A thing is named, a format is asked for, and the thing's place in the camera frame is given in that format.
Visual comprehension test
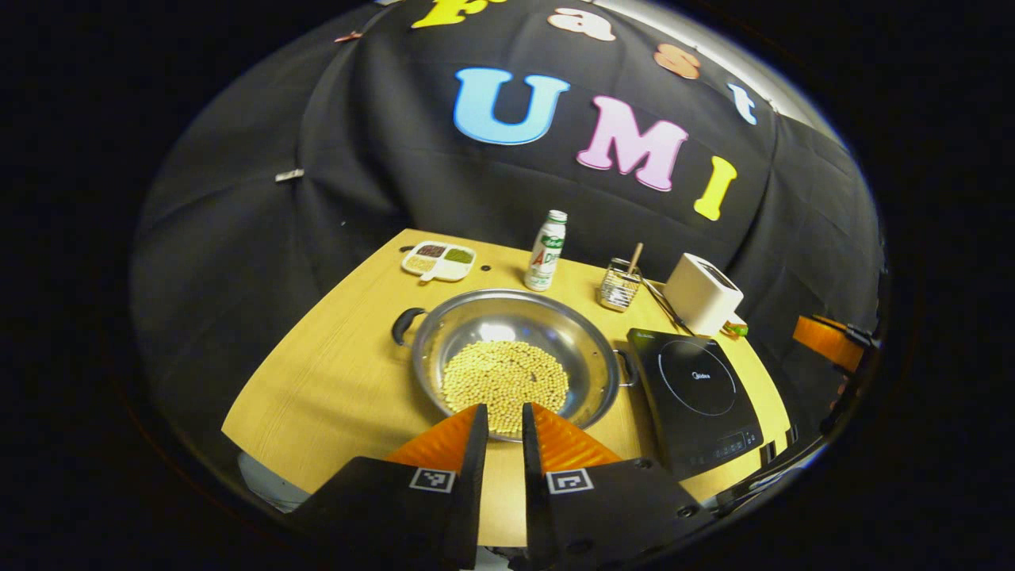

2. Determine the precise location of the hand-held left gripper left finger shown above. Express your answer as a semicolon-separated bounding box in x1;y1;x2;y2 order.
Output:
289;403;489;568

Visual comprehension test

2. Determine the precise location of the pile of yellow soybeans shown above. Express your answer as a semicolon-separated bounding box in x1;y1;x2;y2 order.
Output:
441;340;570;435

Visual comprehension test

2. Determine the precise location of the black backdrop cloth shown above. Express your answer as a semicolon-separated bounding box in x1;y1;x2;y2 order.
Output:
131;0;885;485

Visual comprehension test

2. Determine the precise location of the steel pot with black handles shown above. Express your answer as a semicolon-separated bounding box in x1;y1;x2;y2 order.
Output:
391;288;639;443

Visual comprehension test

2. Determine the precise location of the white toaster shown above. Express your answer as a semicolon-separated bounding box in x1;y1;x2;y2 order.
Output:
663;253;745;337

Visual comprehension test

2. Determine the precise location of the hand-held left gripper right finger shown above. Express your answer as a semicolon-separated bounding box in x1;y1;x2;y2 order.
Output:
521;402;718;568

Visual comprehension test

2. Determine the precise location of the black induction cooktop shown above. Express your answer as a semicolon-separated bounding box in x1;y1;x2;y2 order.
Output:
626;328;764;481

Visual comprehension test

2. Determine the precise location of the white drink bottle green label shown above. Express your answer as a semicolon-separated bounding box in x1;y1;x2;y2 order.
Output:
524;209;569;293

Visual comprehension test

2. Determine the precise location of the wire mesh utensil holder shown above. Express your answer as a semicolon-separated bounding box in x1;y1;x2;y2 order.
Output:
598;258;642;312

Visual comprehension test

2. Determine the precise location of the white divided bean dish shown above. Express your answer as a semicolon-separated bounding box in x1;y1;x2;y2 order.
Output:
400;240;477;284

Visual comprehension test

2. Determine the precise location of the black power cable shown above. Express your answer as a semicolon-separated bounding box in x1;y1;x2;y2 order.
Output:
641;278;695;335

